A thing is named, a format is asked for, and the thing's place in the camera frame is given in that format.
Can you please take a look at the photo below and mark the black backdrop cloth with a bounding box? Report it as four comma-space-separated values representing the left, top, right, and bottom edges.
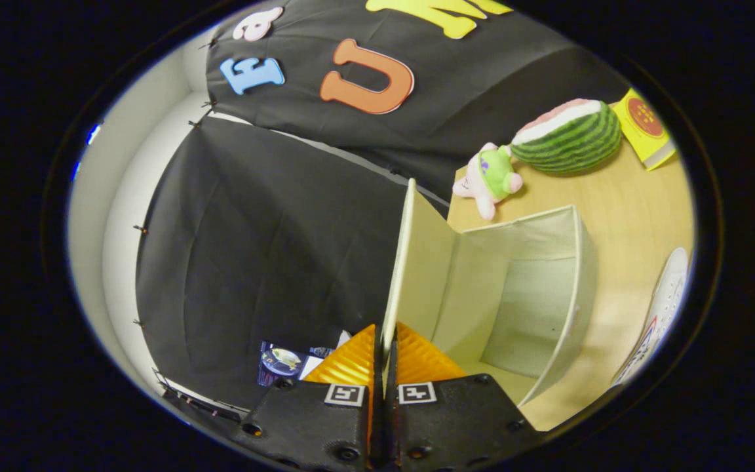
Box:
136, 0, 630, 410

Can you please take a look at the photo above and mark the watermelon slice plush toy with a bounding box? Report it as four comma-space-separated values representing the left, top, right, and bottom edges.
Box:
511, 98, 623, 174

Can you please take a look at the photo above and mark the white shoe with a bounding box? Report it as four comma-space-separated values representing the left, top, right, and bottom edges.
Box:
612, 247, 690, 387

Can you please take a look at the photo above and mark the blue printed packet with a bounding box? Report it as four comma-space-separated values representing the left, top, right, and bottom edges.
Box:
258, 341, 336, 387

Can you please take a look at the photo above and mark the pink and green plush toy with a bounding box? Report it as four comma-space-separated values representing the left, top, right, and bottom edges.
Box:
452, 142, 524, 222

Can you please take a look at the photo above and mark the beige fabric storage box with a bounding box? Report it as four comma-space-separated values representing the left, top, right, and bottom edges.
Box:
381, 178, 598, 407

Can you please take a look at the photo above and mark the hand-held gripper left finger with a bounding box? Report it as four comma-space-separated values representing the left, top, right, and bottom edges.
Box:
232, 324, 379, 472

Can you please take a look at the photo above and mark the yellow book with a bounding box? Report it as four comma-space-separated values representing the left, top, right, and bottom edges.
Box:
613, 88, 677, 171

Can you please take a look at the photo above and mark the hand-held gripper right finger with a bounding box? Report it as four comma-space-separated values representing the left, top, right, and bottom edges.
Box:
384, 321, 541, 472

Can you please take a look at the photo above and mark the white paper sheet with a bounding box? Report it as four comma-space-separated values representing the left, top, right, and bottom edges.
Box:
299, 330, 352, 380

